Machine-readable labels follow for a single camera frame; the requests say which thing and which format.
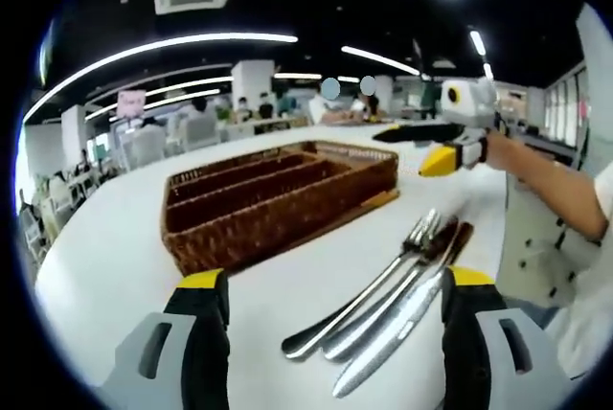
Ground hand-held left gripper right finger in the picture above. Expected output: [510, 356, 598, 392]
[439, 264, 575, 410]

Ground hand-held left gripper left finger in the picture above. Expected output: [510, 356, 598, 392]
[97, 267, 231, 410]

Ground silver knife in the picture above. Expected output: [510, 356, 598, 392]
[331, 220, 476, 400]
[323, 217, 460, 363]

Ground brown wicker utensil storage tray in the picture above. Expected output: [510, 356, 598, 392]
[161, 140, 401, 277]

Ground person's blue trousers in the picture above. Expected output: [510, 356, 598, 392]
[502, 297, 569, 334]

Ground white ceiling light strip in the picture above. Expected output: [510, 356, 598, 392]
[468, 29, 494, 80]
[340, 45, 421, 77]

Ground person's white shirt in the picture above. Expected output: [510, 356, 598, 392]
[545, 165, 613, 380]

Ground long curved ceiling light strip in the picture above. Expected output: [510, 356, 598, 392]
[23, 32, 299, 124]

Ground pink hanging sign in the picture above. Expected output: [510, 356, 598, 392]
[117, 89, 147, 119]

